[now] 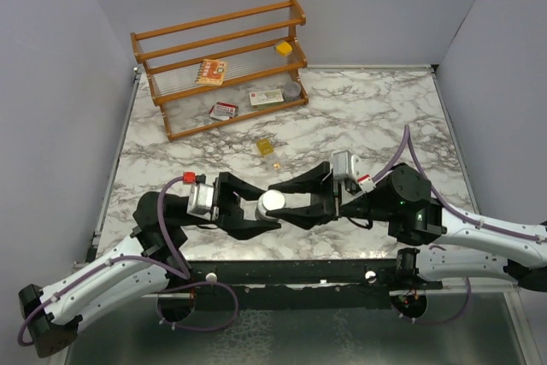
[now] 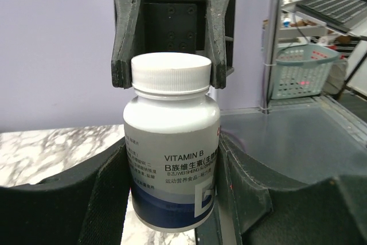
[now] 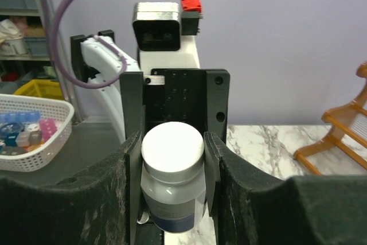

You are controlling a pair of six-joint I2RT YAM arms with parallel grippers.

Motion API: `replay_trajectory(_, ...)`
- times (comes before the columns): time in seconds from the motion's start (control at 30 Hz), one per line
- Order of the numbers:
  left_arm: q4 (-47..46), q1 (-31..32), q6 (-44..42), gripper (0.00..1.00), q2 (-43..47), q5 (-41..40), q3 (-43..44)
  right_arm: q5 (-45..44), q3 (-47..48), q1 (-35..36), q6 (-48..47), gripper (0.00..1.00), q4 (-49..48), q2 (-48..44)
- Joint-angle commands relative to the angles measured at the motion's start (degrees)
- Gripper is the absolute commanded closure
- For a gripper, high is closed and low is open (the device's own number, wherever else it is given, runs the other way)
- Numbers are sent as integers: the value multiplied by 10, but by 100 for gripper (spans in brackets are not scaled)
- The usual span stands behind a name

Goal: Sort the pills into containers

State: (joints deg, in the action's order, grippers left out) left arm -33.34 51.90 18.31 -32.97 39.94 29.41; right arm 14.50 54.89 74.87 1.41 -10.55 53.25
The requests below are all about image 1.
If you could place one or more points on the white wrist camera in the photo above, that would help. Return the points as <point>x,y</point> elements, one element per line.
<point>350,171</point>
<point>200,199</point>

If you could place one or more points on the orange spiral notebook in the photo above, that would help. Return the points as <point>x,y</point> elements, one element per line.
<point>211,72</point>

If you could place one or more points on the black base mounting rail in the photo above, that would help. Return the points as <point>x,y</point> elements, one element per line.
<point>299,284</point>

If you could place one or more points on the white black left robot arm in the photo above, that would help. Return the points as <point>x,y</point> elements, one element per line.
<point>147,260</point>

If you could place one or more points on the yellow sticky note block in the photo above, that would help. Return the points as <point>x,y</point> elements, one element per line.
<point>283,48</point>

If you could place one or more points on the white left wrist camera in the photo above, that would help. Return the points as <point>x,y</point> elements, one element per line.
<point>200,199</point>

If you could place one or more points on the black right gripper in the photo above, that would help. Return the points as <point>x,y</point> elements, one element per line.
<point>323,208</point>

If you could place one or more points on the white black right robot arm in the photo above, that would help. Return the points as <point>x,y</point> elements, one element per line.
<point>439,240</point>

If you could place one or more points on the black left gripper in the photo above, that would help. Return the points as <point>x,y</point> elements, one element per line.
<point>227,208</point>

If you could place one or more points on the yellow clear pill organizer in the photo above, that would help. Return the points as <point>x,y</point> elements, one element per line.
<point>270,155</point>

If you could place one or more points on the green stapler box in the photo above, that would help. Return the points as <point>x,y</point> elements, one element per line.
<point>265,98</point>

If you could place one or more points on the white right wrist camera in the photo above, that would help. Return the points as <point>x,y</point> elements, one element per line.
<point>350,171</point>

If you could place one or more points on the orange wooden shelf rack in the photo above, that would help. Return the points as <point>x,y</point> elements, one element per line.
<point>245,39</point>

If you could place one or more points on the white pill bottle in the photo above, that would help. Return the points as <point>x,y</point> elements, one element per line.
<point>273,200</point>

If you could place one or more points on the red white staple box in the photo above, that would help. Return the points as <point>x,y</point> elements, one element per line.
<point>223,111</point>

